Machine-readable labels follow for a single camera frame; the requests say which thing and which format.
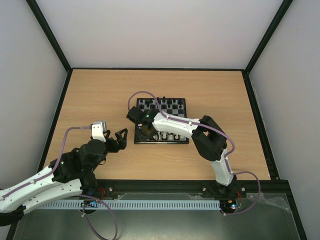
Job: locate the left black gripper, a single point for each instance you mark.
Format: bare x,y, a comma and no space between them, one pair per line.
122,143

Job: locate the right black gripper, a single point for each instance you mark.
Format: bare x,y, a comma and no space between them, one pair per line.
143,131

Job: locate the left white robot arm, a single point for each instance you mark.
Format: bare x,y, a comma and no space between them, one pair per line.
70,175

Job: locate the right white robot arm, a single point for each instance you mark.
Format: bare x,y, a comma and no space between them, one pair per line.
210,141

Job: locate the green circuit board right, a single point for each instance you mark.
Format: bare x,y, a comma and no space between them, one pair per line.
232,204

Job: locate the black and silver chessboard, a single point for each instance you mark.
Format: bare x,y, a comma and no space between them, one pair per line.
176,112

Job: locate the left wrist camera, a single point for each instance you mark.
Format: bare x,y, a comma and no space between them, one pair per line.
98,129

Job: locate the white slotted cable duct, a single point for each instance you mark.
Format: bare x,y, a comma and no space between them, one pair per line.
78,204

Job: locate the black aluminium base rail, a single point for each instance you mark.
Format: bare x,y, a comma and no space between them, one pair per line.
111,188

